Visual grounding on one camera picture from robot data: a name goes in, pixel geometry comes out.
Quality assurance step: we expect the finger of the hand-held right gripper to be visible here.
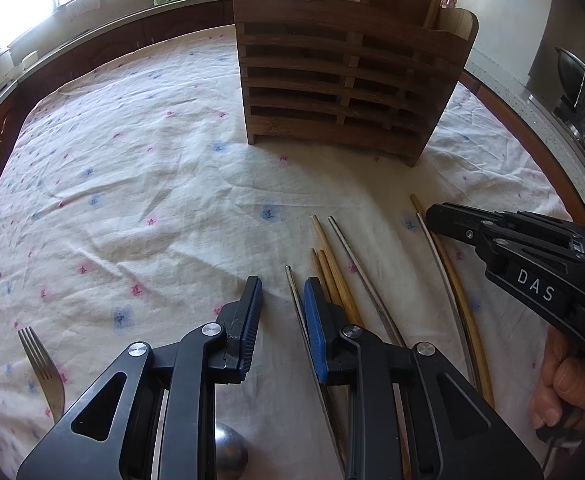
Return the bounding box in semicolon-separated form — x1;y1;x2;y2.
427;202;573;257

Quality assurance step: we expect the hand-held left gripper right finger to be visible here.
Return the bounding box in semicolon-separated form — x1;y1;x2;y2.
303;276;543;480

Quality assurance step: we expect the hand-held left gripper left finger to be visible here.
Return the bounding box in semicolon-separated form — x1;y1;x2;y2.
16;276;264;480

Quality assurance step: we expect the metal chopstick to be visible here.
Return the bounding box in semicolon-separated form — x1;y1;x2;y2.
284;265;347;473
415;212;478;391
327;216;407;348

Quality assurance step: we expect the steel spoon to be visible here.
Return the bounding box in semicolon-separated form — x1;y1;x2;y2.
212;422;249;480

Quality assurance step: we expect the wooden utensil holder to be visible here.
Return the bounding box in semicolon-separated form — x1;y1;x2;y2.
231;0;479;167

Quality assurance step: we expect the steel fork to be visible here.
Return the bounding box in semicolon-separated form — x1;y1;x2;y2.
17;326;66;423

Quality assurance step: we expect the person's right hand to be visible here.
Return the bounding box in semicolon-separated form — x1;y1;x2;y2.
531;332;585;431

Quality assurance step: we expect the white floral tablecloth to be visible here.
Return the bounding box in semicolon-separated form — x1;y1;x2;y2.
0;25;585;480

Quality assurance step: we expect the metal pot lid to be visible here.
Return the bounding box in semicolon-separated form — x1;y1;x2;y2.
555;47;585;106

